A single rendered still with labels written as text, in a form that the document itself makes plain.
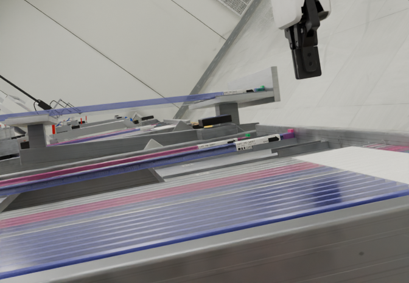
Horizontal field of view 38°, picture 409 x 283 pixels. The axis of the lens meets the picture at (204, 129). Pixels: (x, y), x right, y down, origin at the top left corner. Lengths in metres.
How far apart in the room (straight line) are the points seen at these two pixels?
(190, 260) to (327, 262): 0.07
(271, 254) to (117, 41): 8.17
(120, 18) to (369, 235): 8.22
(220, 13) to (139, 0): 1.17
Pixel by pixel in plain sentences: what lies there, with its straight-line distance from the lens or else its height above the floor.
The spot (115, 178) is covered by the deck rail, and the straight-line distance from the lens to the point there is 0.95.
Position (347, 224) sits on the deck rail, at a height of 0.83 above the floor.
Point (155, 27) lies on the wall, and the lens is 8.48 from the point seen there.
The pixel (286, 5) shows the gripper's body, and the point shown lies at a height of 0.84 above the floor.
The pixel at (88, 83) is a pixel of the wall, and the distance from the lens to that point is 8.36.
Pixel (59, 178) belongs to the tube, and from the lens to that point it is 0.75.
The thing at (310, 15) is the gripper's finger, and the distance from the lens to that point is 0.75.
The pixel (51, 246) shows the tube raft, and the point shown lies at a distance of 0.34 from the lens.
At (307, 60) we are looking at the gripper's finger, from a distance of 0.78.
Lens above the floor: 0.95
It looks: 9 degrees down
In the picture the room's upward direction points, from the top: 55 degrees counter-clockwise
